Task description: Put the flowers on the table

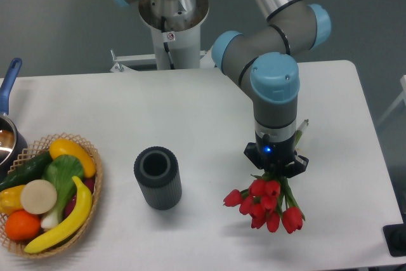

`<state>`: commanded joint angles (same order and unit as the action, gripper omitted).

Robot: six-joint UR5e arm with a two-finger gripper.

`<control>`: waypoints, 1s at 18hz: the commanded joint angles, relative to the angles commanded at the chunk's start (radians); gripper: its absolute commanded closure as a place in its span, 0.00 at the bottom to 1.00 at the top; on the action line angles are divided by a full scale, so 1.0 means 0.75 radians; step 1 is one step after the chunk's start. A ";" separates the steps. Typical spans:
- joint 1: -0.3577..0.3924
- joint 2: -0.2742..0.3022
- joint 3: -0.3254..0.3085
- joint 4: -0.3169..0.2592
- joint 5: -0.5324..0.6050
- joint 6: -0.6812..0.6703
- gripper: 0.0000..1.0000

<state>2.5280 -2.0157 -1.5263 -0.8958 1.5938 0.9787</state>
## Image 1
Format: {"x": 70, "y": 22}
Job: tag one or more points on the beige round disc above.
{"x": 38, "y": 197}

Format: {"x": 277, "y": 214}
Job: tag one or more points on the green bok choy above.
{"x": 59, "y": 173}

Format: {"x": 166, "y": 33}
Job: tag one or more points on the dark grey ribbed vase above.
{"x": 156, "y": 170}

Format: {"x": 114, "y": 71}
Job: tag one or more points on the woven wicker basket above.
{"x": 36, "y": 148}

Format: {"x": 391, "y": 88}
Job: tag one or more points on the yellow banana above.
{"x": 68, "y": 226}

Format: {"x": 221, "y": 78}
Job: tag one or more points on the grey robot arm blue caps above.
{"x": 261, "y": 65}

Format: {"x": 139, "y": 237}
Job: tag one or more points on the yellow bell pepper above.
{"x": 10, "y": 199}

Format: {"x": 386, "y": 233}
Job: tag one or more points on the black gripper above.
{"x": 265, "y": 153}

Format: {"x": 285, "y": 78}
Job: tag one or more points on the blue handled saucepan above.
{"x": 12, "y": 142}

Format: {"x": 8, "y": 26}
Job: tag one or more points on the red tulip bouquet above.
{"x": 269, "y": 201}

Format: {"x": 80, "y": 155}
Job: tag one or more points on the white frame at right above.
{"x": 400, "y": 99}

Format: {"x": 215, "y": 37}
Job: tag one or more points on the orange fruit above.
{"x": 21, "y": 226}

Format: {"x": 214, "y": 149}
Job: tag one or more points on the green cucumber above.
{"x": 30, "y": 170}

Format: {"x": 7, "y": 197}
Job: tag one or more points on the dark red vegetable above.
{"x": 90, "y": 183}

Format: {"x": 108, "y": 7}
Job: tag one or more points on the black device at edge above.
{"x": 395, "y": 239}

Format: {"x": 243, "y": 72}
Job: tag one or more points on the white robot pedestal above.
{"x": 175, "y": 29}

